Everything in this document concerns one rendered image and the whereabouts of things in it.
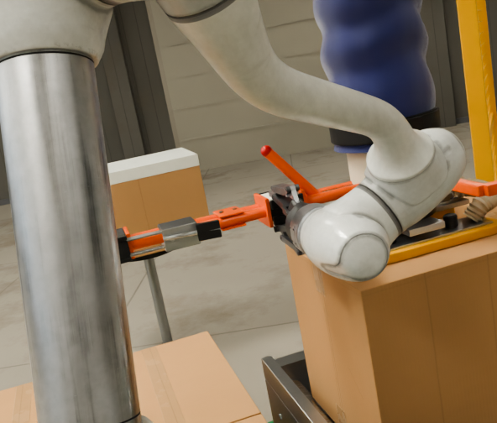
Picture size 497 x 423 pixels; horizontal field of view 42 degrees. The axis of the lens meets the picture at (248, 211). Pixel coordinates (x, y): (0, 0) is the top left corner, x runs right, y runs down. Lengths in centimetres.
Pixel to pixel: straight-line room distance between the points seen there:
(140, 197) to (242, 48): 225
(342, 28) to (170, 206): 181
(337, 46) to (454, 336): 59
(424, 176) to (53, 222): 56
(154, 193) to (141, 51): 676
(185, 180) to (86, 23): 229
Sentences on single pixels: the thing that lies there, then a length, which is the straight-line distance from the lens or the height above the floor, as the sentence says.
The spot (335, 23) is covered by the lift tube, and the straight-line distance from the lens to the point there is 131.
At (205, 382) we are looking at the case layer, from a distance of 186.
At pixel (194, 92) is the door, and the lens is 945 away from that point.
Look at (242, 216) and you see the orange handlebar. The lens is 127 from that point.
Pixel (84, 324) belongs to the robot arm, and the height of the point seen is 116.
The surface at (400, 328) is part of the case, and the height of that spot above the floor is 86.
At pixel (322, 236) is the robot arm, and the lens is 96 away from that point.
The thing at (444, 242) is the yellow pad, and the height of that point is 96.
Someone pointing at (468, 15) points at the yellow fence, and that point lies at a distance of 197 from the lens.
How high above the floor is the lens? 137
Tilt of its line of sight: 13 degrees down
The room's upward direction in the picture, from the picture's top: 11 degrees counter-clockwise
